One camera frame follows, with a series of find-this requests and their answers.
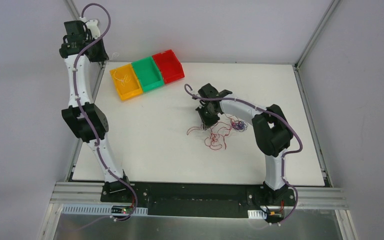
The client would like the red thin wire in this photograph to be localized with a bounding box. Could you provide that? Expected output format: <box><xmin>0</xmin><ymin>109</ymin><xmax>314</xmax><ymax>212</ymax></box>
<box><xmin>186</xmin><ymin>114</ymin><xmax>243</xmax><ymax>152</ymax></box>

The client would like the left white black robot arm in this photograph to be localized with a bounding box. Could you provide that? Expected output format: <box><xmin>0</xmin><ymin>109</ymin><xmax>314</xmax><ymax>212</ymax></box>
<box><xmin>59</xmin><ymin>20</ymin><xmax>133</xmax><ymax>203</ymax></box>

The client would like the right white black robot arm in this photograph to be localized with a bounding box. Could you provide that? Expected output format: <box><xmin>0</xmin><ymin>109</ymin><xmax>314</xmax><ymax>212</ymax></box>
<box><xmin>191</xmin><ymin>83</ymin><xmax>293</xmax><ymax>205</ymax></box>

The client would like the yellow plastic bin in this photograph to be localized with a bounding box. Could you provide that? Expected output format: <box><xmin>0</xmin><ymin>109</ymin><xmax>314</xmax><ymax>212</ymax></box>
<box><xmin>109</xmin><ymin>63</ymin><xmax>144</xmax><ymax>101</ymax></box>

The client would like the red plastic bin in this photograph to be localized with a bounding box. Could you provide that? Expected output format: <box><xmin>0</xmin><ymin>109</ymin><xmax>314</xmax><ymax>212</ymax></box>
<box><xmin>151</xmin><ymin>49</ymin><xmax>185</xmax><ymax>85</ymax></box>

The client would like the green plastic bin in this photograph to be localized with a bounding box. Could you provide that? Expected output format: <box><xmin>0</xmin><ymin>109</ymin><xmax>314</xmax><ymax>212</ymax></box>
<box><xmin>131</xmin><ymin>56</ymin><xmax>165</xmax><ymax>92</ymax></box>

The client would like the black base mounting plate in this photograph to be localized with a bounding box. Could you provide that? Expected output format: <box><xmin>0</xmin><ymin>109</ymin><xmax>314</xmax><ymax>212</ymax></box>
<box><xmin>100</xmin><ymin>181</ymin><xmax>296</xmax><ymax>219</ymax></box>

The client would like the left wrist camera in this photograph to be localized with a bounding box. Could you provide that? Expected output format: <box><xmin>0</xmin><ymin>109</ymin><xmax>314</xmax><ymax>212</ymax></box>
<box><xmin>79</xmin><ymin>17</ymin><xmax>101</xmax><ymax>39</ymax></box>

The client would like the blue purple thin wire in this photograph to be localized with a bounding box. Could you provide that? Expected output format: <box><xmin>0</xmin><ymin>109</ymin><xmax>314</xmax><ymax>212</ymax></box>
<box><xmin>230</xmin><ymin>119</ymin><xmax>249</xmax><ymax>133</ymax></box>

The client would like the aluminium front rail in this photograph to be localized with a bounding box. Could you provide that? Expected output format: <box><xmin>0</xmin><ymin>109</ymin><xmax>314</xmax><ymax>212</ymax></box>
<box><xmin>50</xmin><ymin>182</ymin><xmax>349</xmax><ymax>210</ymax></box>

